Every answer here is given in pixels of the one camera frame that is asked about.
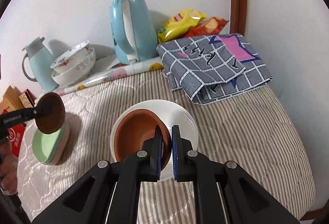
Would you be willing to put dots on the small brown bowl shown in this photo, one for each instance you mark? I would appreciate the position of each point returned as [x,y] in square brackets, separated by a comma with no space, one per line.
[136,131]
[50,113]

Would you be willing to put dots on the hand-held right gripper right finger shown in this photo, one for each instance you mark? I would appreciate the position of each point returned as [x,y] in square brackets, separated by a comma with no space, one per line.
[175,152]

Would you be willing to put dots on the green square plate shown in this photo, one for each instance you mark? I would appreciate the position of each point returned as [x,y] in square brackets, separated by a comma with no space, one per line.
[47,144]

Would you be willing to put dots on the patterned brown box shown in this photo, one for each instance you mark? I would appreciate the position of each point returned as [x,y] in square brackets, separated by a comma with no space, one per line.
[25,98]

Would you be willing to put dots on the orange snack bag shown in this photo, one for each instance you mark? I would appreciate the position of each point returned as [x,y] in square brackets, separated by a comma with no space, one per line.
[208,27]

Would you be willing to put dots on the white patterned porcelain bowl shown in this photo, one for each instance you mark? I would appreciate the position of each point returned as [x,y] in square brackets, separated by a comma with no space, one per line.
[77,73]

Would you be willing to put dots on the blue floral porcelain bowl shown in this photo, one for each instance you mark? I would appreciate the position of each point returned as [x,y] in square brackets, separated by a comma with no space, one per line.
[72,58]

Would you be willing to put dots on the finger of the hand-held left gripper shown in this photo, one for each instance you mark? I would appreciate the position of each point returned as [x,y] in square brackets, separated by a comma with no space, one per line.
[36,112]

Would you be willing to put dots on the striped quilted tablecloth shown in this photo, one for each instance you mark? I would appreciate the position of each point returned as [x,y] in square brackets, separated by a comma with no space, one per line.
[231,149]

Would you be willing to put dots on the light blue thermos jug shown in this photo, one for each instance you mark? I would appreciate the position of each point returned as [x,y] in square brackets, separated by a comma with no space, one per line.
[41,67]

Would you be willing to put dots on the pink square plate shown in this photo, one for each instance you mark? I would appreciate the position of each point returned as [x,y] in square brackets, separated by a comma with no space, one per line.
[66,136]

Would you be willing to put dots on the plain white bowl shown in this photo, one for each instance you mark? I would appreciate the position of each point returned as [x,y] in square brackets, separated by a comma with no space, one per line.
[185,121]

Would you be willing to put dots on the light blue electric kettle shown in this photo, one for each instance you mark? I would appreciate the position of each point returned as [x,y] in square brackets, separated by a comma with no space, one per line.
[133,31]

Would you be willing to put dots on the rolled floral printed mat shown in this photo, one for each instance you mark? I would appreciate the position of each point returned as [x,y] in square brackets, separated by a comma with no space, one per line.
[123,72]

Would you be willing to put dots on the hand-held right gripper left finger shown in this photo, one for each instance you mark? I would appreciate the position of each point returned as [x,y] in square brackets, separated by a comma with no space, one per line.
[157,154]

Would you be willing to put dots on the person's left hand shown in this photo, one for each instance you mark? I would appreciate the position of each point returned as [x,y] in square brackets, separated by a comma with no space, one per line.
[7,170]

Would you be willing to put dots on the grey plaid folded cloth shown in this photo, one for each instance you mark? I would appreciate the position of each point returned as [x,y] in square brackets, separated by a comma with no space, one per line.
[213,67]

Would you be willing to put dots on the yellow snack bag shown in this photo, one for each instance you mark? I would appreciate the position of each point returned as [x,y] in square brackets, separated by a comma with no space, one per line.
[180,24]

